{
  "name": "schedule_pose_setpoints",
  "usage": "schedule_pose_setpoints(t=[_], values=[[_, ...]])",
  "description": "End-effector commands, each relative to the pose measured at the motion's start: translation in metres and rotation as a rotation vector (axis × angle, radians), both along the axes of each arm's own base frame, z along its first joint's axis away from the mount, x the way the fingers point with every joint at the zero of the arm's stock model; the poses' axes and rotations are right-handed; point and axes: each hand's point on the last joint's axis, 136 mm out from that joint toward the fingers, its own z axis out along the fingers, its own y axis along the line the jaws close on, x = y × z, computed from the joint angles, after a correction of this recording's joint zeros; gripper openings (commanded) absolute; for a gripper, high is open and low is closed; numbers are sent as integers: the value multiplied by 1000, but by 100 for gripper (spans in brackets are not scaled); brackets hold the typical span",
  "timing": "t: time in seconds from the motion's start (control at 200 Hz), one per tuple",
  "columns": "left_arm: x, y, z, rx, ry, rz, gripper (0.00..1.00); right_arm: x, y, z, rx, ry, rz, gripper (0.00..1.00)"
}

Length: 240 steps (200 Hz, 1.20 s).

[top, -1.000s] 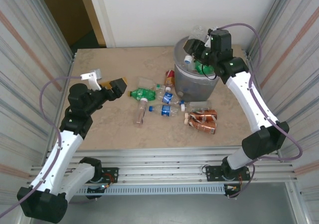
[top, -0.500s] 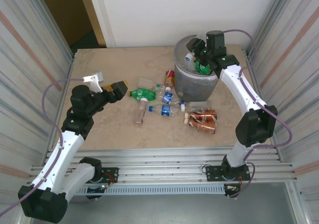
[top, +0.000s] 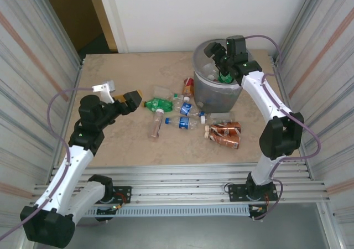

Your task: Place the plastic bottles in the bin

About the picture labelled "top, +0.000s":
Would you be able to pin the green plastic soda bottle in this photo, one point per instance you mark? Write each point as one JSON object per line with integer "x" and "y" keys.
{"x": 227, "y": 79}
{"x": 159, "y": 105}

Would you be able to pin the pink-brown drink bottle white cap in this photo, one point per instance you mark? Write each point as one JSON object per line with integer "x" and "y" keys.
{"x": 156, "y": 124}

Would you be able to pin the brown label drink bottle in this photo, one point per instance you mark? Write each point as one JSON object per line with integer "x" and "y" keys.
{"x": 224, "y": 140}
{"x": 225, "y": 127}

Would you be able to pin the clear bottle Pepsi blue label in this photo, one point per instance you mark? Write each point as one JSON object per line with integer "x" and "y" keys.
{"x": 184, "y": 123}

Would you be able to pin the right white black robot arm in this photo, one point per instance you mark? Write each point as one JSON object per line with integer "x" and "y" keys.
{"x": 282, "y": 138}

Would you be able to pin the clear plastic bin liner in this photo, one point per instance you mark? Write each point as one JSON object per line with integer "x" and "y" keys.
{"x": 200, "y": 56}

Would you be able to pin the grey mesh waste bin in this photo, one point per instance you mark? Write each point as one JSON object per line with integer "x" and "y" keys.
{"x": 215, "y": 102}

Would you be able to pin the yellow power connector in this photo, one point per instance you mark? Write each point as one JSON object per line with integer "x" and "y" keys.
{"x": 258, "y": 208}
{"x": 118, "y": 206}

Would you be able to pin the brown wooden door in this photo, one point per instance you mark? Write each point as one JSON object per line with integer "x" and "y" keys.
{"x": 69, "y": 11}

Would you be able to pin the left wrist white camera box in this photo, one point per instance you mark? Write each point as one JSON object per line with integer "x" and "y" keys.
{"x": 106, "y": 90}

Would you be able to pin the white door frame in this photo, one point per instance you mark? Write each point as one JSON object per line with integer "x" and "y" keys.
{"x": 112, "y": 11}

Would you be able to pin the aluminium frame rails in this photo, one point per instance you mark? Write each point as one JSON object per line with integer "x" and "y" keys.
{"x": 179, "y": 177}

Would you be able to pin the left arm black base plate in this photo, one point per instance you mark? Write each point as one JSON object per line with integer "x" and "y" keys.
{"x": 124, "y": 193}

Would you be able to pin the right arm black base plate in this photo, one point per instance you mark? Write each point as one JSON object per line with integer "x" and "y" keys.
{"x": 238, "y": 191}

